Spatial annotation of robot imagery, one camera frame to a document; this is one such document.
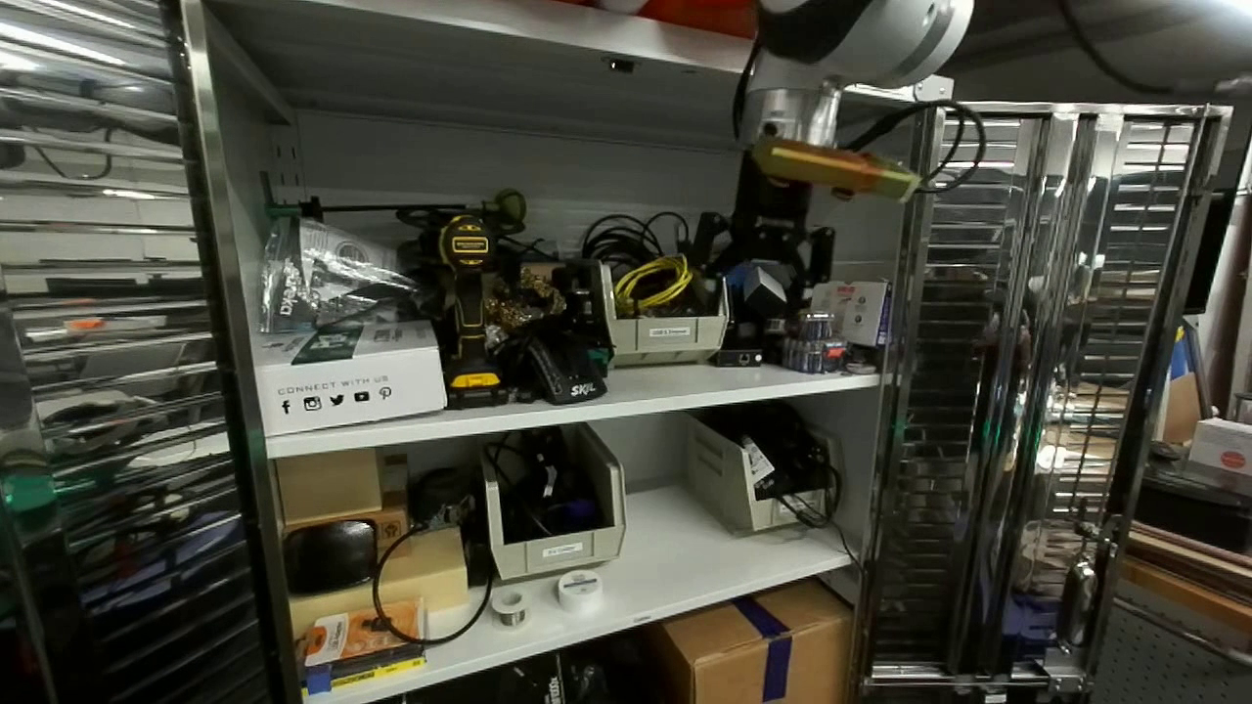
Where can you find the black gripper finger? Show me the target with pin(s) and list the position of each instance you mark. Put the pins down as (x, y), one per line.
(745, 280)
(811, 266)

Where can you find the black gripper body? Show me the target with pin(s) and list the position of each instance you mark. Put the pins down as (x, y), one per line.
(768, 209)

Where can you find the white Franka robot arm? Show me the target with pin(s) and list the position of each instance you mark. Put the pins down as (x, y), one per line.
(874, 31)

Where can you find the white tray bin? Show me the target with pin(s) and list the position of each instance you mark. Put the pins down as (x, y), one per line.
(667, 339)

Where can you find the tall steel tray rack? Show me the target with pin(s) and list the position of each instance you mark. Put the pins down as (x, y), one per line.
(1044, 392)

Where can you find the small white red box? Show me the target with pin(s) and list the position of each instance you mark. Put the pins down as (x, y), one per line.
(854, 309)

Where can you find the small dark can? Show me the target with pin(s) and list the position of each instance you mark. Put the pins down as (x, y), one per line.
(811, 345)

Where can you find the black tool charger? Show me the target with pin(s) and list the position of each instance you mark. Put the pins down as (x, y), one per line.
(568, 339)

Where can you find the orange plastic case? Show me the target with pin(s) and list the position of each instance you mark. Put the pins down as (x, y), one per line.
(705, 7)

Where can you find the white storage bin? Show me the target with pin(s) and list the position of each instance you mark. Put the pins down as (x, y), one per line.
(730, 488)

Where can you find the yellow black power drill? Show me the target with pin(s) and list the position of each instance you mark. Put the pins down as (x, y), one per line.
(469, 315)

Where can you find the white metal shelf unit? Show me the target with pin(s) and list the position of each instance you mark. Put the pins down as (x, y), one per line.
(653, 567)

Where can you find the grey storage bin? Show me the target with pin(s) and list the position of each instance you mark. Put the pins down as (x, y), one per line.
(555, 554)

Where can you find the white tape roll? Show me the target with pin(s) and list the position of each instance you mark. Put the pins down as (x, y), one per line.
(577, 590)

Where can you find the green clamp with black rod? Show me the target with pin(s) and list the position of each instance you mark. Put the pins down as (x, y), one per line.
(393, 209)

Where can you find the cardboard box with blue tape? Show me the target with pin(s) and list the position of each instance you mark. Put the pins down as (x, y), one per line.
(730, 649)

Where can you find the white printed product box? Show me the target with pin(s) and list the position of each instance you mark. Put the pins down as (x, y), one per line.
(345, 383)

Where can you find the clear plastic bag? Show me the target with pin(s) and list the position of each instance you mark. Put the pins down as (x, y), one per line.
(328, 273)

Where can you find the white carton in background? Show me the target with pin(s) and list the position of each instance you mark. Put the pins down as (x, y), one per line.
(1228, 448)

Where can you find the small cardboard box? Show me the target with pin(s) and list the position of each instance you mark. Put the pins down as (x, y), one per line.
(328, 488)

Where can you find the wooden planks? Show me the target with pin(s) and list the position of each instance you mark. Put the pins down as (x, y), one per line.
(1194, 567)

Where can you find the black pouch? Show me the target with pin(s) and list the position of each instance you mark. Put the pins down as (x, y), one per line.
(331, 558)

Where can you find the book with yellow blue cover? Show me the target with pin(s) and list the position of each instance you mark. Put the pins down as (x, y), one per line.
(358, 648)

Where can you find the steel slatted rack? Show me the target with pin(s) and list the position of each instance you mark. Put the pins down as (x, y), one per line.
(93, 324)

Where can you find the green plastic object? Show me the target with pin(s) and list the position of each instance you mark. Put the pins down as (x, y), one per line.
(27, 498)

